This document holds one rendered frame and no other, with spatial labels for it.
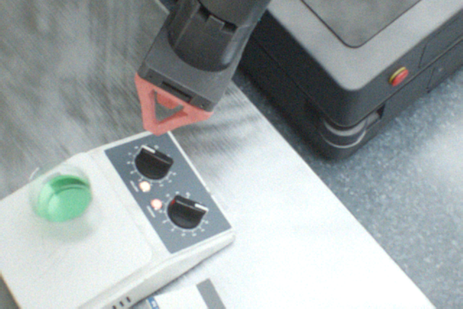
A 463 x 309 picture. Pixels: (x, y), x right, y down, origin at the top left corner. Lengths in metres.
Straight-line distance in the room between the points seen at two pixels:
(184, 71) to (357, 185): 1.01
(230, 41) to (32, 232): 0.25
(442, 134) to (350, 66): 0.41
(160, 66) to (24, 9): 0.33
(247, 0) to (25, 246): 0.30
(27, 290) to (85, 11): 0.33
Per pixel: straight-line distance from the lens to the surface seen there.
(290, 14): 1.44
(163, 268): 0.84
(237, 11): 0.70
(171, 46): 0.75
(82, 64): 0.99
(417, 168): 1.74
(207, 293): 0.89
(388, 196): 1.72
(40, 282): 0.83
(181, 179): 0.89
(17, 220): 0.85
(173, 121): 0.79
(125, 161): 0.88
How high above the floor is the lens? 1.62
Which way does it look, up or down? 69 degrees down
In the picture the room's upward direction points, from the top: 5 degrees counter-clockwise
